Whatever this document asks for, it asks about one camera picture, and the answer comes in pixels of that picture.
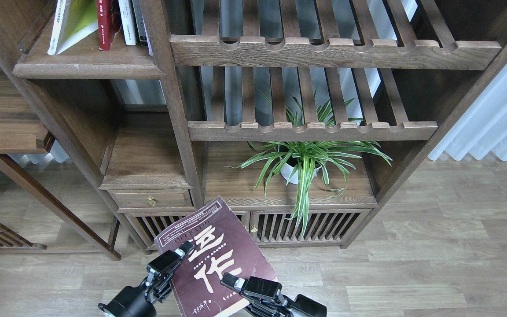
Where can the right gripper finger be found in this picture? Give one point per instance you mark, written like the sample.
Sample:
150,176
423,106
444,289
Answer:
254,289

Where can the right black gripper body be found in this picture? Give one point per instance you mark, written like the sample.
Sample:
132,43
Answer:
302,306

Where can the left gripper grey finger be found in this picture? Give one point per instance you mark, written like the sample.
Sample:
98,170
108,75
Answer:
168,261

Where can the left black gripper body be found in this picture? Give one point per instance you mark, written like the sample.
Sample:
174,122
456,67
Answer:
139,301

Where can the dark red book white characters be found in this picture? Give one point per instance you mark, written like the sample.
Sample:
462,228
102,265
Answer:
222,244

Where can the red cover book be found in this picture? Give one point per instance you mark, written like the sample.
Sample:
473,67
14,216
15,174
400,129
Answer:
109,22

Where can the yellow green cover book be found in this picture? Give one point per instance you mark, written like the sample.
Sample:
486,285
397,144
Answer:
74,20

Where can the brass drawer knob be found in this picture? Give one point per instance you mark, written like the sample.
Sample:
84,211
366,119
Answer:
151,201

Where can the white plant pot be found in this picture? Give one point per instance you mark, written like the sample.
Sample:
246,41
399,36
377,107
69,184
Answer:
299,168

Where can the dark wooden bookshelf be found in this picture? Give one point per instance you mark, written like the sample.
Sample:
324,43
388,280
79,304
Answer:
161,121

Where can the wooden side furniture left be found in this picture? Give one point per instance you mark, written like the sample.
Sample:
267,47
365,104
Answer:
21,132

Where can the dark upright book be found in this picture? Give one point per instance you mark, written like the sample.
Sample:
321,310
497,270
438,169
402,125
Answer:
139,23

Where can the white upright book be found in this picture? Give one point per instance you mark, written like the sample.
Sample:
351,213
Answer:
128,22

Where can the white curtain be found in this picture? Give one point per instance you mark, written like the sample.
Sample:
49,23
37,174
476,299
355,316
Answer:
482,130

